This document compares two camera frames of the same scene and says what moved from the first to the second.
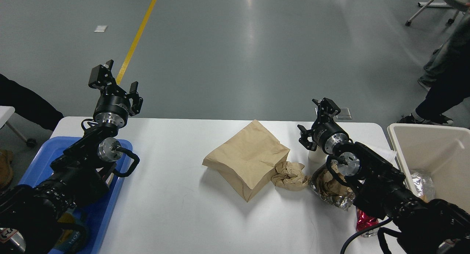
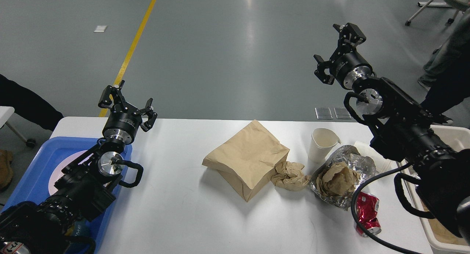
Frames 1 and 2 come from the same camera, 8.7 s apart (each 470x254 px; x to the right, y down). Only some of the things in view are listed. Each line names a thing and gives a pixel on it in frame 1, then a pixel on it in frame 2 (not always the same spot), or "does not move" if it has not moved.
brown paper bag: (248, 158) does not move
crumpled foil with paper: (332, 188) does not move
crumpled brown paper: (289, 176) does not move
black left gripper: (112, 106) → (122, 124)
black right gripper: (327, 134) → (346, 67)
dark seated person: (28, 104) does not move
